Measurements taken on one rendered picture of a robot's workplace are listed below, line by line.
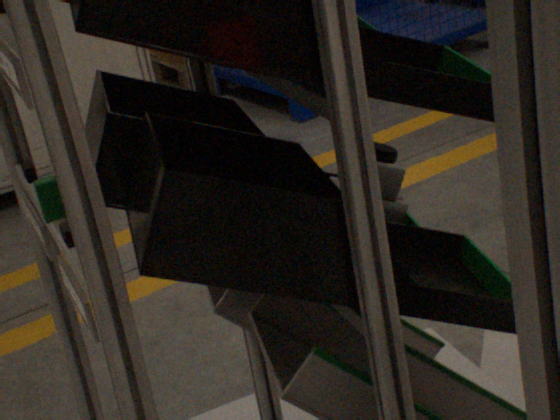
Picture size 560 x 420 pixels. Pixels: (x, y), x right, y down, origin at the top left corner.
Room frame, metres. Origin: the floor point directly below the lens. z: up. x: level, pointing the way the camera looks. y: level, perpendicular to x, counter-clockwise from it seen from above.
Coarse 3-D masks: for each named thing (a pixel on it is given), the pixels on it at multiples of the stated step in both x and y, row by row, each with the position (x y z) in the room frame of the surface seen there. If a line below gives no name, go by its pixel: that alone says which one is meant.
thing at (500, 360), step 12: (492, 336) 1.19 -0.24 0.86; (504, 336) 1.19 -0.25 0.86; (516, 336) 1.18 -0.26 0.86; (492, 348) 1.16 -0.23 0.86; (504, 348) 1.16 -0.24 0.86; (516, 348) 1.16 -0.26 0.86; (492, 360) 1.14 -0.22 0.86; (504, 360) 1.13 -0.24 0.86; (516, 360) 1.13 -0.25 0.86; (492, 372) 1.11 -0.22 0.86; (504, 372) 1.11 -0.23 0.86; (516, 372) 1.10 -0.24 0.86; (504, 384) 1.08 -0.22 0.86; (516, 384) 1.08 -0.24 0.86; (516, 396) 1.06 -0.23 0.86
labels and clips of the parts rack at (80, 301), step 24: (0, 0) 0.67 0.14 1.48; (0, 48) 0.67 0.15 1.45; (24, 96) 0.62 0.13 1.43; (24, 168) 0.82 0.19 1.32; (24, 192) 0.84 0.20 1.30; (48, 192) 0.72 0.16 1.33; (48, 216) 0.72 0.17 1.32; (48, 240) 0.76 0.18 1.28; (72, 240) 0.67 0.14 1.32; (72, 288) 0.65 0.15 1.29; (96, 336) 0.62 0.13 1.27
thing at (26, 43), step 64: (320, 0) 0.61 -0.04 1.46; (64, 64) 0.56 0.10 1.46; (192, 64) 0.92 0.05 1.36; (0, 128) 0.87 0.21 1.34; (64, 128) 0.57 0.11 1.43; (64, 192) 0.56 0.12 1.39; (384, 256) 0.61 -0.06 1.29; (64, 320) 0.87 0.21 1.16; (128, 320) 0.56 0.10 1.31; (384, 320) 0.62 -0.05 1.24; (128, 384) 0.56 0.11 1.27; (256, 384) 0.92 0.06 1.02; (384, 384) 0.61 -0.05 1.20
